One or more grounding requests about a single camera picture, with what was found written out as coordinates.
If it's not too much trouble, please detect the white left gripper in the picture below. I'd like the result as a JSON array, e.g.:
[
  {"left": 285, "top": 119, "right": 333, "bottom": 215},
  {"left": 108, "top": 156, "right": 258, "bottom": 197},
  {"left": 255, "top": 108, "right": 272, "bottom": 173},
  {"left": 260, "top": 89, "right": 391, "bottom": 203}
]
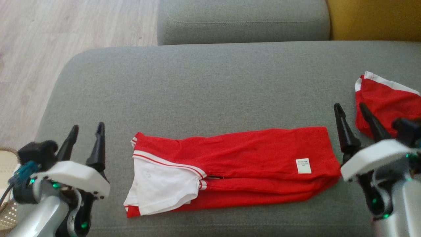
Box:
[{"left": 32, "top": 122, "right": 111, "bottom": 237}]

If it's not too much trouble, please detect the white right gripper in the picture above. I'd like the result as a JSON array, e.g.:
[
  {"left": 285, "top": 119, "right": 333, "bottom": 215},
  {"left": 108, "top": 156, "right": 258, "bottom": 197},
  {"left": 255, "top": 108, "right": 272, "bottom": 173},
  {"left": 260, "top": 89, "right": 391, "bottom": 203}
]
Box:
[{"left": 333, "top": 102, "right": 419, "bottom": 220}]

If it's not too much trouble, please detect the red jersey with black print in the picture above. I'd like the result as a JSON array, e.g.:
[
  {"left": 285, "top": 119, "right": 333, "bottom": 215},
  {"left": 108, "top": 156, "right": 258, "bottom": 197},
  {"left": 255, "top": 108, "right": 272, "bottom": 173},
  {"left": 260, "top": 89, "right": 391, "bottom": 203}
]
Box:
[{"left": 355, "top": 71, "right": 421, "bottom": 141}]

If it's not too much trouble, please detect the red garment with white sleeve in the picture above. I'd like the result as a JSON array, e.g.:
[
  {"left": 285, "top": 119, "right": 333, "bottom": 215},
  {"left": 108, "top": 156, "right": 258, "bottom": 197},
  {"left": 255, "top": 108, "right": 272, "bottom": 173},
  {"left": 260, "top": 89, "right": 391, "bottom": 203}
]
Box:
[{"left": 123, "top": 126, "right": 342, "bottom": 219}]

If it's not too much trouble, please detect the cream woven laundry basket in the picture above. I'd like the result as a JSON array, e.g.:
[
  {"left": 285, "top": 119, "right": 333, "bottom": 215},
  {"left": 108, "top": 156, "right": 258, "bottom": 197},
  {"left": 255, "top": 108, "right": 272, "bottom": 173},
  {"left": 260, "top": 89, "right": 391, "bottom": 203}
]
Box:
[{"left": 0, "top": 147, "right": 21, "bottom": 231}]

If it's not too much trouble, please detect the yellow sofa backrest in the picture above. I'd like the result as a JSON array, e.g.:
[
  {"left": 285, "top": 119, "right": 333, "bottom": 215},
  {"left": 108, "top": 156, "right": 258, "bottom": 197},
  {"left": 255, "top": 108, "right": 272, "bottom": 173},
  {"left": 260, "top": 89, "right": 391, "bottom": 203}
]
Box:
[{"left": 326, "top": 0, "right": 421, "bottom": 42}]

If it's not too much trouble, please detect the grey fabric ottoman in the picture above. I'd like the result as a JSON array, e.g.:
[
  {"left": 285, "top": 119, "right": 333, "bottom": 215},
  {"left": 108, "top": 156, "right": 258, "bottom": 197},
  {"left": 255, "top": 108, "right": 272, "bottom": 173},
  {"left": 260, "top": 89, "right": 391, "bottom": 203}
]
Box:
[{"left": 35, "top": 40, "right": 421, "bottom": 237}]

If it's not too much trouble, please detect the left cable with blue connector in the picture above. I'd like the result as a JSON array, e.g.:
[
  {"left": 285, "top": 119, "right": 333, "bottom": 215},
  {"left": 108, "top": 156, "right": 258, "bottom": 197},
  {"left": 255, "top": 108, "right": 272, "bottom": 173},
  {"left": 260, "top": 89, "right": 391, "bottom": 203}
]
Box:
[{"left": 0, "top": 160, "right": 40, "bottom": 208}]

